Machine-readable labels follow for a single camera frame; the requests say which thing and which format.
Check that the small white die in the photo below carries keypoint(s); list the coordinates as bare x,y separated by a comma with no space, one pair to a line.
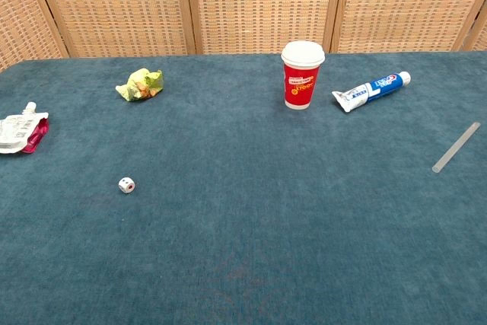
125,185

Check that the teal blue tablecloth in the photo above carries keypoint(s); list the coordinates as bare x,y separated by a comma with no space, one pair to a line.
243,207

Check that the red paper cup white lid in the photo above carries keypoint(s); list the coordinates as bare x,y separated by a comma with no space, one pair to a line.
300,81

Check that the crumpled yellow green wrapper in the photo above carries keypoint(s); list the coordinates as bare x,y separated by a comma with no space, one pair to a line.
140,84

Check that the woven rattan folding screen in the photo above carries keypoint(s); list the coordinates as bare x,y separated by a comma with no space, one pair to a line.
243,5

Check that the blue white toothpaste tube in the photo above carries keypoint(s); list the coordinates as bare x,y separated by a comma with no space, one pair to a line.
371,91

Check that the clear plastic straw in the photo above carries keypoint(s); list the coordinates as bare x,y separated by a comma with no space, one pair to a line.
456,147

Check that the white and pink spout pouch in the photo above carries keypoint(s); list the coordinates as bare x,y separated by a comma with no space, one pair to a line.
19,131

